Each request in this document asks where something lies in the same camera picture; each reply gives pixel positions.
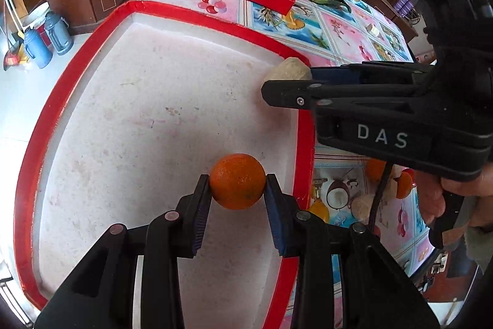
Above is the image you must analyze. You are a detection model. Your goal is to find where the beige potato-like fruit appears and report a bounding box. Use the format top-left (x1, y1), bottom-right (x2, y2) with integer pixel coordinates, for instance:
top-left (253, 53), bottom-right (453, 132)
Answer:
top-left (264, 57), bottom-right (312, 82)

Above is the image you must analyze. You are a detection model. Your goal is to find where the orange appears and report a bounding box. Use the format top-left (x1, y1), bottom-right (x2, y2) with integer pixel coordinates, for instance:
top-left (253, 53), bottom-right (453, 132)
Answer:
top-left (209, 154), bottom-right (266, 210)
top-left (396, 170), bottom-right (414, 199)
top-left (365, 158), bottom-right (386, 183)

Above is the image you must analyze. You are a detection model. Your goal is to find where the person's right hand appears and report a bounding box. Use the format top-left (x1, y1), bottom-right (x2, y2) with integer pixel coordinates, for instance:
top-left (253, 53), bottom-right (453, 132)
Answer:
top-left (415, 163), bottom-right (492, 271)

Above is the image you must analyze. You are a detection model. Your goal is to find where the beige fruit on tablecloth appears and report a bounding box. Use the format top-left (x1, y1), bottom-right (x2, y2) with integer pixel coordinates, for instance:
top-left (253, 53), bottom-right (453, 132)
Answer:
top-left (350, 194), bottom-right (374, 224)

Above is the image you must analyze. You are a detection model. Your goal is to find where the colourful fruit-print tablecloth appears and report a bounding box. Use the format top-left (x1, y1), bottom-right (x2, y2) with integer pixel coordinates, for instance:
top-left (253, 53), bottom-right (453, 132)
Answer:
top-left (145, 0), bottom-right (437, 292)

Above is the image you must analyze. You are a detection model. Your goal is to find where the large red white tray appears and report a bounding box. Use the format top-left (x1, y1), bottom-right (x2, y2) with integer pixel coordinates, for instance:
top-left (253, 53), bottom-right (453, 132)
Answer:
top-left (13, 1), bottom-right (314, 328)

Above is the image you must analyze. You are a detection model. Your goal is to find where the blue thermos jug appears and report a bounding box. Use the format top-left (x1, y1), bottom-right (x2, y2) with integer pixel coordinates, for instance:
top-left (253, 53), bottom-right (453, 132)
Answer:
top-left (23, 28), bottom-right (53, 69)

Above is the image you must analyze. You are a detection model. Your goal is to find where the grey-blue thermos jug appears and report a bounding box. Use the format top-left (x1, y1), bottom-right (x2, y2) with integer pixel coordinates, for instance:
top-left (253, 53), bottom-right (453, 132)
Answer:
top-left (44, 11), bottom-right (74, 55)

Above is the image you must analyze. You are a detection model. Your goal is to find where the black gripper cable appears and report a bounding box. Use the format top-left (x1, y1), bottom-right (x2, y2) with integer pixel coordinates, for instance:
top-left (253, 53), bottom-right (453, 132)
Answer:
top-left (367, 162), bottom-right (394, 233)

